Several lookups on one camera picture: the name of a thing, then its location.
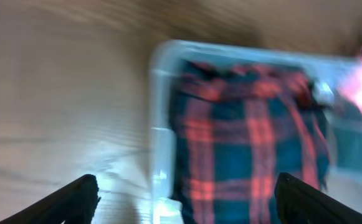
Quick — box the red navy plaid shirt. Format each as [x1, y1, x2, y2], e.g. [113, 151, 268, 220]
[169, 61, 330, 224]

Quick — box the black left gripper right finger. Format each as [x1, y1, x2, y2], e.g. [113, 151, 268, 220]
[275, 172, 362, 224]

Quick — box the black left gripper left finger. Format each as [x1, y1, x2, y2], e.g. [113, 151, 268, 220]
[0, 174, 100, 224]

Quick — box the clear plastic storage bin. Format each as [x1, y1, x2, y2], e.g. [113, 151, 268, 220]
[150, 40, 362, 224]

